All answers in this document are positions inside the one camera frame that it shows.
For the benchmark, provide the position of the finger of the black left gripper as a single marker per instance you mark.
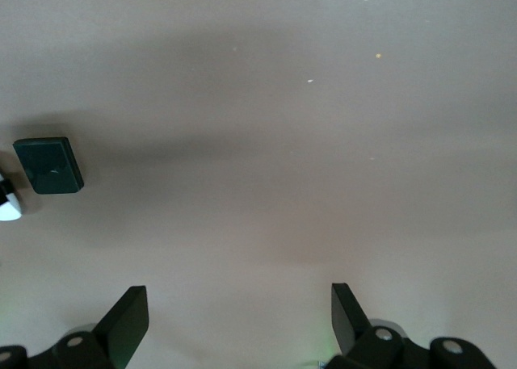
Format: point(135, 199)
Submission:
point(5, 189)

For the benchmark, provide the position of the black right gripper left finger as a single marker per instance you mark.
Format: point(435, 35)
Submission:
point(117, 328)

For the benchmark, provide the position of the white computer mouse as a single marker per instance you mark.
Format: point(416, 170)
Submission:
point(9, 209)

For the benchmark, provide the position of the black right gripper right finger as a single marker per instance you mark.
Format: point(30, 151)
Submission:
point(355, 332)

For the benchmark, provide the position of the black phone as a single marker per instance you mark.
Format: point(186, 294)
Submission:
point(49, 165)

